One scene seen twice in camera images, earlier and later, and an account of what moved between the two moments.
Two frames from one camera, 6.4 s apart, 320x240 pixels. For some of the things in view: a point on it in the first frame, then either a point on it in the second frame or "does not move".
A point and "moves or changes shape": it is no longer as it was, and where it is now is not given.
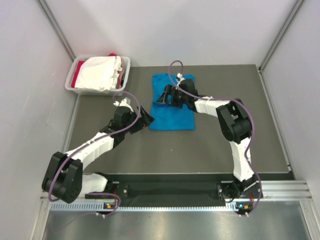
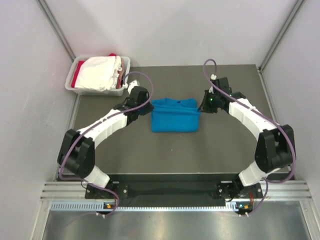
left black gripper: x=140 y=119 to x=146 y=109
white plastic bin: x=113 y=92 does not move
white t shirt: x=99 y=73 does not move
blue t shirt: x=167 y=117 moves or changes shape
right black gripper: x=168 y=91 to x=205 y=107
